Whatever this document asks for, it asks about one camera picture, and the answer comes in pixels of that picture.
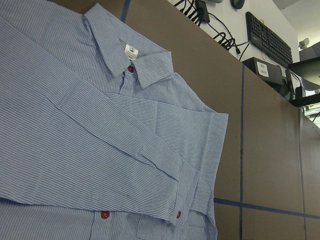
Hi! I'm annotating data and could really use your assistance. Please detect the light blue striped shirt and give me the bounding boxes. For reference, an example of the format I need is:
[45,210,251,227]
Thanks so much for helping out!
[0,0,228,240]

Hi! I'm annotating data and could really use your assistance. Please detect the black box with label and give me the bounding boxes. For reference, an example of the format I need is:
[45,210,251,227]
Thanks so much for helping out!
[242,57,286,88]

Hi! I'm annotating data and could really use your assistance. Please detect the brown paper table cover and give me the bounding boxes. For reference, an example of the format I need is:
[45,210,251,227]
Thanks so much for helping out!
[49,0,320,240]

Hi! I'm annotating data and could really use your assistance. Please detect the black keyboard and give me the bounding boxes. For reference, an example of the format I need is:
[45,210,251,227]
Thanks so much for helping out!
[245,11,293,67]

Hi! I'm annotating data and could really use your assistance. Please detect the black computer mouse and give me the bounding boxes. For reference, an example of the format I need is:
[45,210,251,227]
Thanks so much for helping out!
[230,0,245,10]

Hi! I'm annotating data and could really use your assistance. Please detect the black monitor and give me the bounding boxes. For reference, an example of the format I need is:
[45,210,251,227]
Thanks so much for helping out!
[287,47,320,108]

